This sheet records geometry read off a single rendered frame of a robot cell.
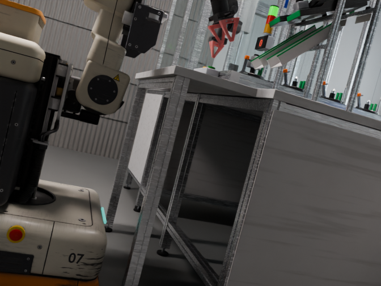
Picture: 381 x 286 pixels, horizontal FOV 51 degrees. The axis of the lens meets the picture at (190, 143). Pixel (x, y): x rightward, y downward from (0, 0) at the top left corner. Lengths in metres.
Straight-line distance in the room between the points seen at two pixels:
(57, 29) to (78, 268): 3.61
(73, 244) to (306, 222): 0.77
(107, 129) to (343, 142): 3.56
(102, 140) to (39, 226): 3.42
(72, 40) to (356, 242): 3.79
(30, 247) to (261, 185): 0.74
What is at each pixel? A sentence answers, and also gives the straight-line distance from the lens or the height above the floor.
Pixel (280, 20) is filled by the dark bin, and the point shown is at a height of 1.19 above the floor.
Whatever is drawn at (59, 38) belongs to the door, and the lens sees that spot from 4.68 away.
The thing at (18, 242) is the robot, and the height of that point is 0.22.
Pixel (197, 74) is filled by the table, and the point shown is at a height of 0.85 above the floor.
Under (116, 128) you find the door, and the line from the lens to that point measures 4.69.
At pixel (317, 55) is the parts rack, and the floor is 1.14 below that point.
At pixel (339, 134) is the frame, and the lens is 1.42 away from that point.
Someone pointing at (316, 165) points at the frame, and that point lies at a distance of 1.39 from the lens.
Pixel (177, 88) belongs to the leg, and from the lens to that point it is 1.30.
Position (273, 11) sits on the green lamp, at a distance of 2.35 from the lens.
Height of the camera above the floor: 0.72
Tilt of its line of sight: 4 degrees down
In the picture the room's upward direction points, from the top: 14 degrees clockwise
